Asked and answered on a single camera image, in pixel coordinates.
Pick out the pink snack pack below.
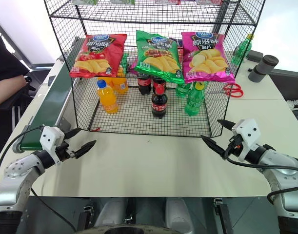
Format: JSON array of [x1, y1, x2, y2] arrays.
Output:
[[154, 0, 181, 6], [195, 0, 223, 6]]

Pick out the person in black clothes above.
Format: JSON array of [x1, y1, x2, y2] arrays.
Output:
[[0, 35, 37, 131]]

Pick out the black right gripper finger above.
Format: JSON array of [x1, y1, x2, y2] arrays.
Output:
[[217, 119, 237, 131], [200, 135, 225, 160]]

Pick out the magenta potato chip bag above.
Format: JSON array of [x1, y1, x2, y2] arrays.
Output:
[[180, 31, 236, 84]]

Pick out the cola bottle red label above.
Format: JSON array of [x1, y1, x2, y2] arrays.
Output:
[[152, 76, 167, 94], [137, 73, 152, 96]]

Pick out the black wire mesh rack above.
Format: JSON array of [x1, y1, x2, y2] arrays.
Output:
[[43, 0, 266, 138]]

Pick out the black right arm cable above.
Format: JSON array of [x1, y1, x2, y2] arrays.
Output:
[[223, 139, 298, 206]]

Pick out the grey box device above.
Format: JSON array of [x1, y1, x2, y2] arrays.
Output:
[[246, 49, 264, 63]]

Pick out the green potato chip bag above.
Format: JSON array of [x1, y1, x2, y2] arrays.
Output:
[[134, 30, 185, 84]]

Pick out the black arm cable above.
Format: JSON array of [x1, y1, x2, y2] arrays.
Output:
[[223, 139, 298, 206], [0, 125, 45, 190]]

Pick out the cola bottle red cap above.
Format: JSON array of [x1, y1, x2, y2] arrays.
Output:
[[151, 85, 168, 119]]

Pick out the grey cylinder container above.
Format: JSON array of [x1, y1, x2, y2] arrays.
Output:
[[247, 55, 279, 83]]

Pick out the green soda bottle yellow cap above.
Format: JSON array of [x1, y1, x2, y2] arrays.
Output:
[[231, 34, 255, 66]]

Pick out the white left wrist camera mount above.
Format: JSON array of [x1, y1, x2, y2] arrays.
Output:
[[39, 125, 65, 166]]

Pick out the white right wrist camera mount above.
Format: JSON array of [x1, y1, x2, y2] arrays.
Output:
[[232, 118, 262, 163]]

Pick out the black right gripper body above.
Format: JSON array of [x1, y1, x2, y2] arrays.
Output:
[[226, 135, 245, 157]]

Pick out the red potato chip bag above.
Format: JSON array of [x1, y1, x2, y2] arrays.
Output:
[[69, 34, 128, 78]]

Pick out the red handled scissors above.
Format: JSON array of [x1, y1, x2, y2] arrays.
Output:
[[222, 82, 245, 98]]

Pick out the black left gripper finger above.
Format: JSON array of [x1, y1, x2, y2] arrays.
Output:
[[63, 128, 81, 140], [74, 139, 97, 160]]

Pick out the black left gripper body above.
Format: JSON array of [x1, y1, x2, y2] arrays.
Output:
[[55, 141, 77, 162]]

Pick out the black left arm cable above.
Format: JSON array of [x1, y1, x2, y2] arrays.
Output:
[[0, 125, 45, 190]]

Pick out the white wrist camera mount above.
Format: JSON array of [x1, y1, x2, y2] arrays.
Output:
[[39, 125, 65, 166], [232, 118, 262, 163]]

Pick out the orange soda bottle blue cap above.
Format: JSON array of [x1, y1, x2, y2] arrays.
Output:
[[96, 79, 119, 115]]

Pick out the green conveyor belt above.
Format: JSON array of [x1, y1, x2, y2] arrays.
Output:
[[12, 36, 84, 154]]

